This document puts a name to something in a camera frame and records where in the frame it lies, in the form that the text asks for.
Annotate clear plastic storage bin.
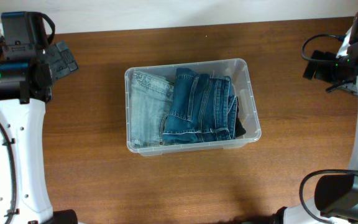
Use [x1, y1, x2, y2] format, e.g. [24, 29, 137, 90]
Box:
[124, 58, 262, 156]

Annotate black fuzzy garment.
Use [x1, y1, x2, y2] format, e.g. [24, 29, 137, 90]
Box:
[235, 98, 247, 138]

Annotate light blue jeans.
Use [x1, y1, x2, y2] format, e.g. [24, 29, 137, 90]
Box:
[130, 70, 173, 148]

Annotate dark blue jeans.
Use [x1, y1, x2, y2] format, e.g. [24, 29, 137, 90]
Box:
[162, 68, 238, 144]

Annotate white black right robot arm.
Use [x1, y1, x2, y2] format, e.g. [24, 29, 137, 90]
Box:
[269, 12, 358, 224]

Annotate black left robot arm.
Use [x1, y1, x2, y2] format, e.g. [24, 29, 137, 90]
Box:
[0, 11, 78, 223]

